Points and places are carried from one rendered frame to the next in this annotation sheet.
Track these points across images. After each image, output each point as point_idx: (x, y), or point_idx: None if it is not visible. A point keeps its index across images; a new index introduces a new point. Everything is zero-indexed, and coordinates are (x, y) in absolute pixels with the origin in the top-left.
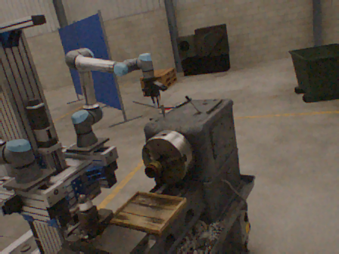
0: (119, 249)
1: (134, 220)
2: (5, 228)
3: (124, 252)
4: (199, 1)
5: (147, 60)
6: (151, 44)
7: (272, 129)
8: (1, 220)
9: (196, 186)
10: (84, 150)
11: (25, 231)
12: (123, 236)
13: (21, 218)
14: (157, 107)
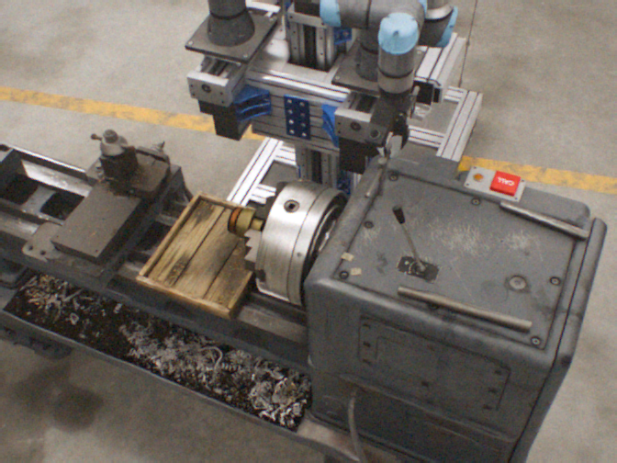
0: (72, 227)
1: (189, 236)
2: (491, 38)
3: (61, 235)
4: None
5: (381, 47)
6: None
7: None
8: (519, 16)
9: (297, 333)
10: (335, 73)
11: (483, 74)
12: (97, 226)
13: (529, 46)
14: (383, 155)
